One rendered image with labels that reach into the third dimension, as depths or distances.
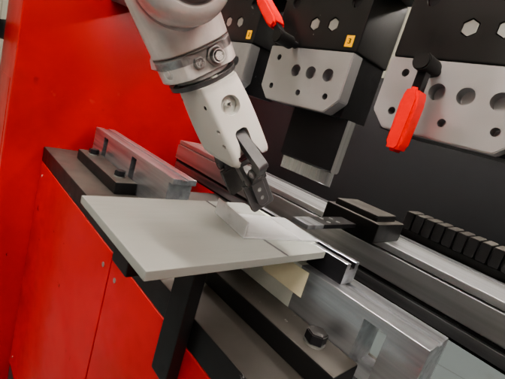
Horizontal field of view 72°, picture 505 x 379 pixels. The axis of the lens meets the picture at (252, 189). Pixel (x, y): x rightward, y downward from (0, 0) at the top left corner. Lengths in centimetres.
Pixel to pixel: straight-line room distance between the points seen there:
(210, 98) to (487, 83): 26
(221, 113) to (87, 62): 89
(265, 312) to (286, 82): 32
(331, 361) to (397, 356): 7
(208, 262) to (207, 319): 16
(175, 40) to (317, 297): 35
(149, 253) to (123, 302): 34
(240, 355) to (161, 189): 45
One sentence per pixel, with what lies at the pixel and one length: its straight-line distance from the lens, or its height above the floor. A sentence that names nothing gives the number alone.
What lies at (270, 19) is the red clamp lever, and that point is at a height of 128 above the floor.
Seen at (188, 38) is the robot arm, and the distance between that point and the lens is 36.
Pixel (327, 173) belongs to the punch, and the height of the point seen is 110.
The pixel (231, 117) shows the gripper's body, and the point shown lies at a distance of 37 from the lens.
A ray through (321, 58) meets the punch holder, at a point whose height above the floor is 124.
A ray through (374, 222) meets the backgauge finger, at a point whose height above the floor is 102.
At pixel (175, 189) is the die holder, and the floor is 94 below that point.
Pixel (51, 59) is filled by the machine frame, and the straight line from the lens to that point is 120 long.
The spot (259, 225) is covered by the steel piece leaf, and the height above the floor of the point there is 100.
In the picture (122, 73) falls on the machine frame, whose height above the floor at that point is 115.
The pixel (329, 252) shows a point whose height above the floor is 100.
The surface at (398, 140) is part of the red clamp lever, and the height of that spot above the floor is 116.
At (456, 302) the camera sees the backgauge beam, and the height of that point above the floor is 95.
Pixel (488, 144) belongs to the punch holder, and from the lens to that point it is 39.
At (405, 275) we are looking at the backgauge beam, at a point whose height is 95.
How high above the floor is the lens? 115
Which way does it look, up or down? 12 degrees down
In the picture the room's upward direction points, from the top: 17 degrees clockwise
